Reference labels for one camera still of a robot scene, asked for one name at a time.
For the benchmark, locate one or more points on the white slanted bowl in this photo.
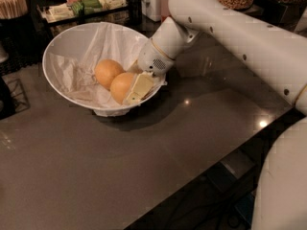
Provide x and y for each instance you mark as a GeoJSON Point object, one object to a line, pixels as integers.
{"type": "Point", "coordinates": [70, 45]}

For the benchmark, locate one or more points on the near grey floor box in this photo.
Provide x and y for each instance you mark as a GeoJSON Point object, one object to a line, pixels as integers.
{"type": "Point", "coordinates": [244, 208]}

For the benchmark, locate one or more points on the grey floor box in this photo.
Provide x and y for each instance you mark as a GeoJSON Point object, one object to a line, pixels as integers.
{"type": "Point", "coordinates": [244, 208]}
{"type": "Point", "coordinates": [228, 171]}

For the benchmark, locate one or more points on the cup of wooden stirrers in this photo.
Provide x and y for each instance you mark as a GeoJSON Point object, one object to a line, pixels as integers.
{"type": "Point", "coordinates": [10, 9]}

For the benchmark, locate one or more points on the white paper bowl liner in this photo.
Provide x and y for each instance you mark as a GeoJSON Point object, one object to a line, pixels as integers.
{"type": "Point", "coordinates": [80, 71]}

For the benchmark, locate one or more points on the far grey floor box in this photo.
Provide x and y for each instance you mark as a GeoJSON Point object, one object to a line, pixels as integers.
{"type": "Point", "coordinates": [228, 171]}

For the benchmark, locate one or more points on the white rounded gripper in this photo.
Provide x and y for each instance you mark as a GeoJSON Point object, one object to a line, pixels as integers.
{"type": "Point", "coordinates": [150, 58]}

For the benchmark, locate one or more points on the tray of tea bags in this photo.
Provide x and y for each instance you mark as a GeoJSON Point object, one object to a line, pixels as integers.
{"type": "Point", "coordinates": [77, 8]}

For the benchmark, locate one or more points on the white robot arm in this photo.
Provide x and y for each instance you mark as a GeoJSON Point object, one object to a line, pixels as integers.
{"type": "Point", "coordinates": [276, 56]}

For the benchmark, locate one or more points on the orange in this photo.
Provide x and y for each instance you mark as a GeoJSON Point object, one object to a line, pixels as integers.
{"type": "Point", "coordinates": [106, 71]}
{"type": "Point", "coordinates": [120, 86]}

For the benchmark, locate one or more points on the black wire rack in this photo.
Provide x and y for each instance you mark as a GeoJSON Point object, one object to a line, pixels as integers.
{"type": "Point", "coordinates": [13, 98]}

